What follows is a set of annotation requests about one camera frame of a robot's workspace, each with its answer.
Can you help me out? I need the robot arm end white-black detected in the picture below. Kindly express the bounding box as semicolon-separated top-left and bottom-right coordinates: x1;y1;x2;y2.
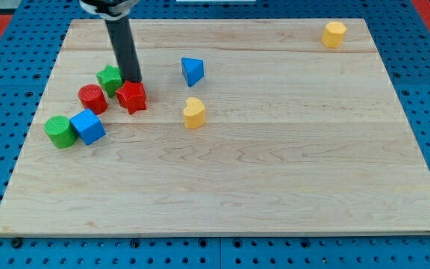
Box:
79;0;140;20

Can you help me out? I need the green star block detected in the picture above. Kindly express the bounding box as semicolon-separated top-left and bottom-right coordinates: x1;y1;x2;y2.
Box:
96;65;122;98

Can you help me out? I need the blue cube block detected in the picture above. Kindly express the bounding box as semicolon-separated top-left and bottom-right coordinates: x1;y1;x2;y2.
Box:
69;108;106;145

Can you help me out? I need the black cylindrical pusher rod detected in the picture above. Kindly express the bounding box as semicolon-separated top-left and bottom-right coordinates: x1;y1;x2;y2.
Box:
105;16;143;83

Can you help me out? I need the green cylinder block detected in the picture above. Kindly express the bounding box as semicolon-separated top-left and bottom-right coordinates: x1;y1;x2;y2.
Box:
44;115;78;149

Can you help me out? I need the blue triangle block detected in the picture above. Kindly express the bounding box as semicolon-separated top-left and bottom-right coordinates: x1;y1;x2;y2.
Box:
181;58;205;87

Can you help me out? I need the red cylinder block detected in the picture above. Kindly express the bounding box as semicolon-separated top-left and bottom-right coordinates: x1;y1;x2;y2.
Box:
78;84;108;115

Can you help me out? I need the wooden board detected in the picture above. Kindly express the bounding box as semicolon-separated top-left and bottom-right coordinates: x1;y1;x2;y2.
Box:
0;19;430;238

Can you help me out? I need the red star block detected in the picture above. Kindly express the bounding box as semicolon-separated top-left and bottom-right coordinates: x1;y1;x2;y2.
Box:
116;81;146;114

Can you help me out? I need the yellow heart block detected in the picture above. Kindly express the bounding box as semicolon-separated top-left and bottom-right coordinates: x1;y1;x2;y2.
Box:
183;97;206;129

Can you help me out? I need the yellow hexagon block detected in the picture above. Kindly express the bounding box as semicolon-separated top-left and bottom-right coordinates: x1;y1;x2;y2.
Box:
321;21;347;49

